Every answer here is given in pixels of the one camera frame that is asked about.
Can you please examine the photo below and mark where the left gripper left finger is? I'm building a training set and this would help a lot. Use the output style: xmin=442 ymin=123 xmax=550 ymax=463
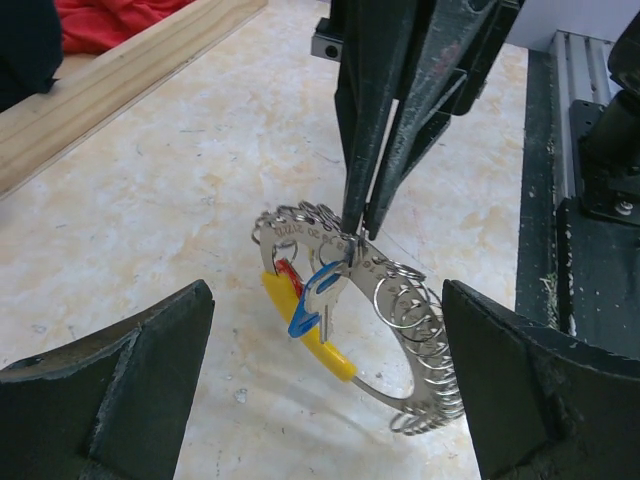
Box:
xmin=1 ymin=280 xmax=215 ymax=479

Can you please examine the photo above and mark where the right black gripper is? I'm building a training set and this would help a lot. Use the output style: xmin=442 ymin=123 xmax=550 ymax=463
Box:
xmin=311 ymin=1 xmax=523 ymax=240

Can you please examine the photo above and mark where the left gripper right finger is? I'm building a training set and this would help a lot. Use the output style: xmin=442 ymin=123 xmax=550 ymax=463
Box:
xmin=442 ymin=280 xmax=639 ymax=479

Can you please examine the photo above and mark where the blue key tag with key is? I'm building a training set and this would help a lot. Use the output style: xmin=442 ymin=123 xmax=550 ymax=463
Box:
xmin=288 ymin=260 xmax=348 ymax=344

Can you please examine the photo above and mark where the metal key organizer ring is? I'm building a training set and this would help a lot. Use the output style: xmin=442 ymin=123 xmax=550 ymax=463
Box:
xmin=249 ymin=200 xmax=469 ymax=437

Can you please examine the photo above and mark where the red key tag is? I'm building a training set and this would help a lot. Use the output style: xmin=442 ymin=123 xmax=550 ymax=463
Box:
xmin=275 ymin=258 xmax=304 ymax=298

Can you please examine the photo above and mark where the wooden clothes rack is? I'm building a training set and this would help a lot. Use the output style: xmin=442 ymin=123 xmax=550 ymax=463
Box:
xmin=1 ymin=0 xmax=267 ymax=195

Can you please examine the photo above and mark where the red crumpled cloth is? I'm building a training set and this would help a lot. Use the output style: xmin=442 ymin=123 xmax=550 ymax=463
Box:
xmin=54 ymin=0 xmax=192 ymax=55

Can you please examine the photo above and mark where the dark navy tank top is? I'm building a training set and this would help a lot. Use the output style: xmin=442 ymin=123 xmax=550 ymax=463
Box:
xmin=1 ymin=0 xmax=63 ymax=111

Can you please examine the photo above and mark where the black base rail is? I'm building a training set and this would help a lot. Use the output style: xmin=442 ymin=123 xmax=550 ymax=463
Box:
xmin=516 ymin=23 xmax=639 ymax=359

